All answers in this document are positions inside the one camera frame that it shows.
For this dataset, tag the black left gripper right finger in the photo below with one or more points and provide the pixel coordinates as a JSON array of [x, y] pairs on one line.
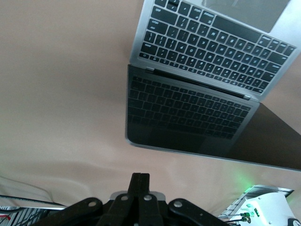
[[148, 207]]

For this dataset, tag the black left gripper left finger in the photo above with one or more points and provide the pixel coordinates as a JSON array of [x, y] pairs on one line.
[[131, 202]]

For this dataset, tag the grey laptop computer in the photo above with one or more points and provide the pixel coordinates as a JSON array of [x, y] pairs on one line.
[[188, 113]]

